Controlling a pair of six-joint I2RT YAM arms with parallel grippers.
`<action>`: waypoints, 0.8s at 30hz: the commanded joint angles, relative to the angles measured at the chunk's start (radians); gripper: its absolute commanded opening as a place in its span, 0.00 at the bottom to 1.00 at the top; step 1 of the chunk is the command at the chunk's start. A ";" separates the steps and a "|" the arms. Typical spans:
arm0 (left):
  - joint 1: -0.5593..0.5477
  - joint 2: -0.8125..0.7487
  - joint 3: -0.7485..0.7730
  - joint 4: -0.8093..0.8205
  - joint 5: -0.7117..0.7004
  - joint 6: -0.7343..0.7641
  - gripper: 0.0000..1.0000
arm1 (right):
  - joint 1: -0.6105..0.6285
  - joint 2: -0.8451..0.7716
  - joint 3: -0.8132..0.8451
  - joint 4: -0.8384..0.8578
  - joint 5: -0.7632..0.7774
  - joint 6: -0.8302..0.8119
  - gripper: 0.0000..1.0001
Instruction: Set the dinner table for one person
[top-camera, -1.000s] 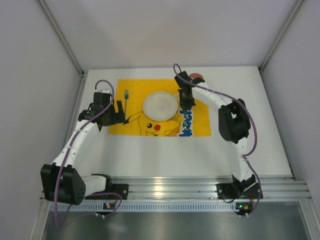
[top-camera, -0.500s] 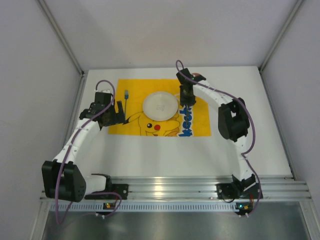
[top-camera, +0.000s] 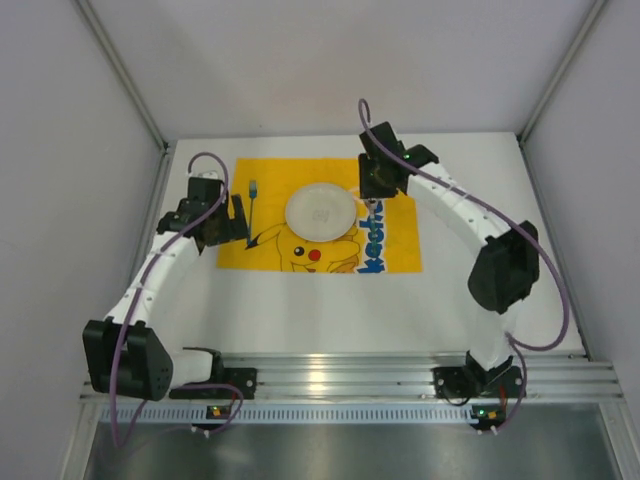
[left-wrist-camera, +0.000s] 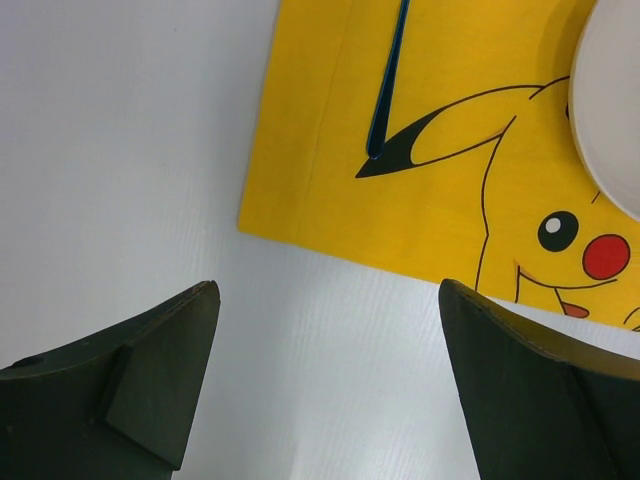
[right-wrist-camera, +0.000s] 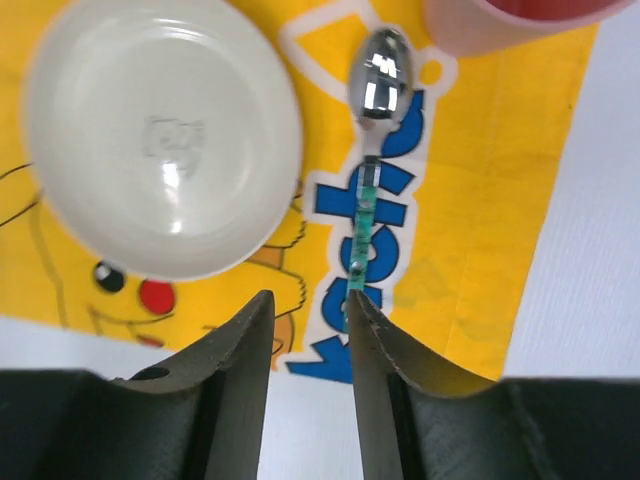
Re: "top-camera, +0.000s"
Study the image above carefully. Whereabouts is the metal spoon green handle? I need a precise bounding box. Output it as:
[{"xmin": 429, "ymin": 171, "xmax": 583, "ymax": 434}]
[{"xmin": 364, "ymin": 198, "xmax": 379, "ymax": 232}]

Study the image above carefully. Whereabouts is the blue plastic fork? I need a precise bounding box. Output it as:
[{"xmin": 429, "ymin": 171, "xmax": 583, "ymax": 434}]
[{"xmin": 246, "ymin": 179, "xmax": 258, "ymax": 249}]

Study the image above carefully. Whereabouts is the yellow Pikachu placemat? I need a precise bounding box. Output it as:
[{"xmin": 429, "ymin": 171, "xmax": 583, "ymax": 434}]
[{"xmin": 217, "ymin": 157, "xmax": 423, "ymax": 274}]

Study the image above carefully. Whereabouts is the cream round plate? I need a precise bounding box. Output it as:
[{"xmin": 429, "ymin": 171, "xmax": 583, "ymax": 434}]
[{"xmin": 285, "ymin": 183, "xmax": 357, "ymax": 242}]

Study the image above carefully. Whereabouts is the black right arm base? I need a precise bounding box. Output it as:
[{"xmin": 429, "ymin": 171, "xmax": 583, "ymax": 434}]
[{"xmin": 432, "ymin": 366, "xmax": 524, "ymax": 403}]

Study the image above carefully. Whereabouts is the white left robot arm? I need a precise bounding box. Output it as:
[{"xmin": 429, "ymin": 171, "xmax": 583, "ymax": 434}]
[{"xmin": 82, "ymin": 173, "xmax": 248, "ymax": 401}]

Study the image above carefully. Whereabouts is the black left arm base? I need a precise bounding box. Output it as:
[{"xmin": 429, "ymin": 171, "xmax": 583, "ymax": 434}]
[{"xmin": 169, "ymin": 367, "xmax": 258, "ymax": 400}]

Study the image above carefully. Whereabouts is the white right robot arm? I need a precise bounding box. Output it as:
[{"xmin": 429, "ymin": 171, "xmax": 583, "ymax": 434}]
[{"xmin": 358, "ymin": 122, "xmax": 540, "ymax": 398}]

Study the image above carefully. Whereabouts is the right aluminium frame post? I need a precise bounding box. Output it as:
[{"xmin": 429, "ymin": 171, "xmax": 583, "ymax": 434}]
[{"xmin": 516, "ymin": 0, "xmax": 610, "ymax": 148}]

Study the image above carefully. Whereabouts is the aluminium frame post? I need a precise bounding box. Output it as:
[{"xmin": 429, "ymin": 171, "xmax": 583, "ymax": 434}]
[
  {"xmin": 71, "ymin": 0, "xmax": 168, "ymax": 152},
  {"xmin": 516, "ymin": 0, "xmax": 610, "ymax": 148}
]

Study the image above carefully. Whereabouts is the grey slotted cable duct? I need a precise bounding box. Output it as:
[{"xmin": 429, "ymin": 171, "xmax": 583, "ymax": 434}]
[{"xmin": 117, "ymin": 403, "xmax": 501, "ymax": 425}]

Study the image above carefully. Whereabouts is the left aluminium frame post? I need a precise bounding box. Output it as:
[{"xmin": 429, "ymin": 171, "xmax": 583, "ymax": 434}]
[{"xmin": 71, "ymin": 0, "xmax": 168, "ymax": 152}]

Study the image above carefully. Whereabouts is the aluminium mounting rail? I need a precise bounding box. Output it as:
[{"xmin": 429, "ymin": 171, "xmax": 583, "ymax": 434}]
[{"xmin": 223, "ymin": 354, "xmax": 623, "ymax": 403}]

